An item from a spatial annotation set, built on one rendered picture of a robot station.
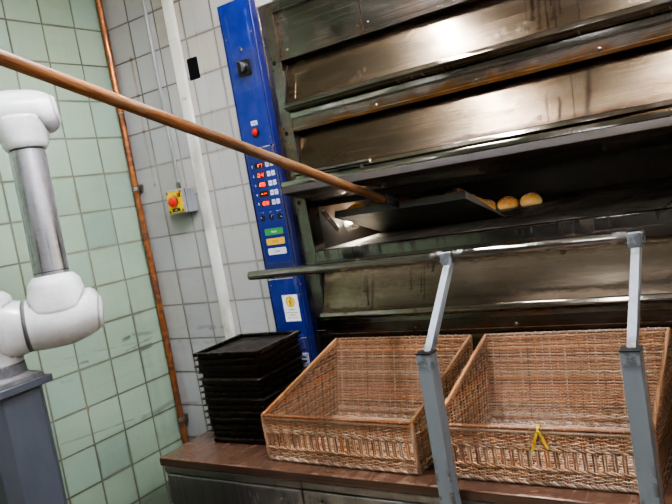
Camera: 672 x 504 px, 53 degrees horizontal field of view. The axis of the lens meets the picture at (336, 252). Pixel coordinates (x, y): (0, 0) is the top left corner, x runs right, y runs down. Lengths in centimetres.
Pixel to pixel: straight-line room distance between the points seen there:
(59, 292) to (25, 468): 50
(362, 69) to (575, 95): 71
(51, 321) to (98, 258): 91
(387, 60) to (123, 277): 147
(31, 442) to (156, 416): 106
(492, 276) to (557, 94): 59
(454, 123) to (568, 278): 60
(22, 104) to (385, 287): 129
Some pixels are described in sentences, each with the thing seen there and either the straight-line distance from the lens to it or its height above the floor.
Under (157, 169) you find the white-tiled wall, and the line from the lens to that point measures 305.
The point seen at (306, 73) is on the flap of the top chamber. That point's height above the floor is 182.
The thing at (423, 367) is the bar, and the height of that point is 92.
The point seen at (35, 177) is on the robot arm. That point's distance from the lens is 217.
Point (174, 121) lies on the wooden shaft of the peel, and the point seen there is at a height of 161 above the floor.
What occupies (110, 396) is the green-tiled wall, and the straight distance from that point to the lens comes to 302.
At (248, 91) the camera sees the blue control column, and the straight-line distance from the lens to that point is 265.
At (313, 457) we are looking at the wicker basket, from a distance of 216.
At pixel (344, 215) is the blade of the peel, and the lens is 262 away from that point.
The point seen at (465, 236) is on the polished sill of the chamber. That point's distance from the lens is 226.
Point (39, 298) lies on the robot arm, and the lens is 213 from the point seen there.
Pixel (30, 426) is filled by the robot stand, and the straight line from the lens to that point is 220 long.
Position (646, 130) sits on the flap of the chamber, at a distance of 194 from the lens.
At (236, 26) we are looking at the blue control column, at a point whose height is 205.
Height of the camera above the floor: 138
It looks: 5 degrees down
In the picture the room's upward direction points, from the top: 10 degrees counter-clockwise
